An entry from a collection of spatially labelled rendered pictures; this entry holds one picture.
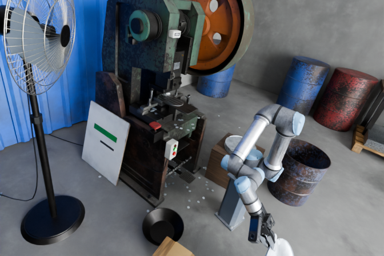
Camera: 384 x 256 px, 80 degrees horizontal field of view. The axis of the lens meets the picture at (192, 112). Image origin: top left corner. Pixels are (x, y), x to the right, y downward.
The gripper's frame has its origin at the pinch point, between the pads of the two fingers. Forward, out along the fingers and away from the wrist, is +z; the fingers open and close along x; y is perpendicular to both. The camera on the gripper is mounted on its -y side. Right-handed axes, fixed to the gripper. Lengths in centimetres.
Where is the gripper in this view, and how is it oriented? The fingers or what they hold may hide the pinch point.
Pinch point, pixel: (272, 250)
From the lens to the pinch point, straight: 128.5
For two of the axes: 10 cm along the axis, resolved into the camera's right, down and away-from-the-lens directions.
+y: 5.7, -3.0, 7.6
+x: -6.9, 3.3, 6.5
